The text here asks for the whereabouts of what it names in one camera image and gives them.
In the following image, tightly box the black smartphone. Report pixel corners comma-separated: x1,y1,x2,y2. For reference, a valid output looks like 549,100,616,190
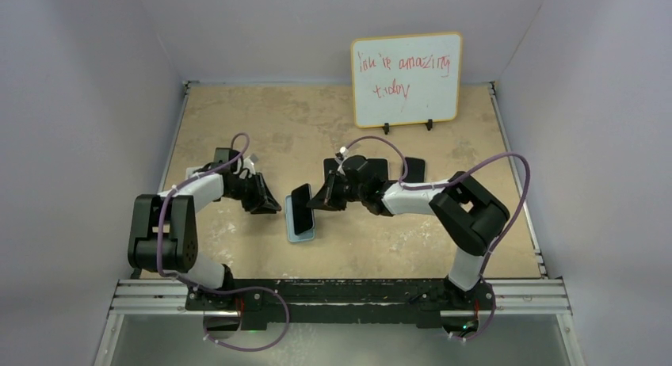
367,158,389,181
402,157,426,183

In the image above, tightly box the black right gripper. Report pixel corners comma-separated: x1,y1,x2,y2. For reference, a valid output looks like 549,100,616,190
308,170,365,212

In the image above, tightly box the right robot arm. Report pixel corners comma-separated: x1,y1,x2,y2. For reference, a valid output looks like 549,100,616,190
307,155,511,308

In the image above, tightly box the aluminium frame rail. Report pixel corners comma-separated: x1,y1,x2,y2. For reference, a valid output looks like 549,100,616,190
95,279,584,365

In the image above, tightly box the black phone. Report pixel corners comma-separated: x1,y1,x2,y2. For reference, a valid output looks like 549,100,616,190
323,158,340,180

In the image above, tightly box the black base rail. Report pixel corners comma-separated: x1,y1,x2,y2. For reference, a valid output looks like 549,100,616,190
185,278,494,333

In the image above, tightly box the green-edged phone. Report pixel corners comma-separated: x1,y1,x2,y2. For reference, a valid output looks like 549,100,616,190
291,183,315,234

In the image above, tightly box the whiteboard with red writing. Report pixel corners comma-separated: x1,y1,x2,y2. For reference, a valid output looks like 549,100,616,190
350,32,464,133

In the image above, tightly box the white printed card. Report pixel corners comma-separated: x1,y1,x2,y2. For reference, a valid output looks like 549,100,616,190
185,166,201,179

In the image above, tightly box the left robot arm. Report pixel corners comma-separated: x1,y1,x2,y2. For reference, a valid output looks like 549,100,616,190
128,147,281,310

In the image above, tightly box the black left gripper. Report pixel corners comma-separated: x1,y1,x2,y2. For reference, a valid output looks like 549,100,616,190
226,173,280,215

